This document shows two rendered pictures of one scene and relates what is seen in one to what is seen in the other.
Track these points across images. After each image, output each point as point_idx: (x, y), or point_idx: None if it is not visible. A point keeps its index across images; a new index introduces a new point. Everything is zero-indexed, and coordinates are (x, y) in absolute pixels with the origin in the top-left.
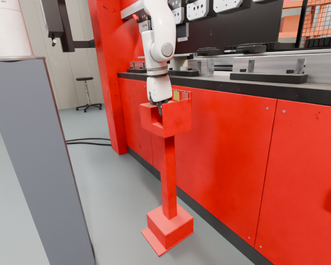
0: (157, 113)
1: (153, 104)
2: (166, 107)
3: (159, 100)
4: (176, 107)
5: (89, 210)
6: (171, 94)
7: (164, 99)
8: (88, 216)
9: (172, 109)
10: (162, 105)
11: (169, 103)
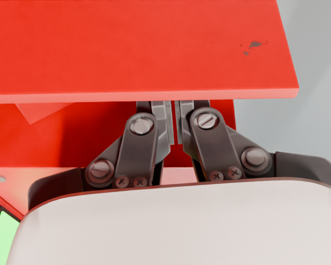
0: (173, 115)
1: (310, 160)
2: (201, 43)
3: (253, 183)
4: (23, 28)
5: (289, 22)
6: (39, 232)
7: (155, 186)
8: (300, 6)
9: (109, 20)
10: (286, 68)
11: (133, 85)
